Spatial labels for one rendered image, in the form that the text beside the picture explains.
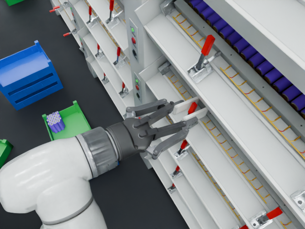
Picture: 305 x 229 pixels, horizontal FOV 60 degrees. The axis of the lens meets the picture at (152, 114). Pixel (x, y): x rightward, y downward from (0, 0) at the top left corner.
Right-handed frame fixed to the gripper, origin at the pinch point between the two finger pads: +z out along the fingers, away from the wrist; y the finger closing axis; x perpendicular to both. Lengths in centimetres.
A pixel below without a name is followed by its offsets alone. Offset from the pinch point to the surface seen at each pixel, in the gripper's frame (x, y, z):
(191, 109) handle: 0.7, 0.2, -0.1
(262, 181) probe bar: -1.5, 20.9, 4.3
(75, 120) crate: -81, -63, -13
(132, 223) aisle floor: -83, 1, -10
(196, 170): -25.2, 7.1, 4.8
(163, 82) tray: -5.5, -14.2, 2.2
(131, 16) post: 10.7, -23.3, -3.9
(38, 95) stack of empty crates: -81, -89, -26
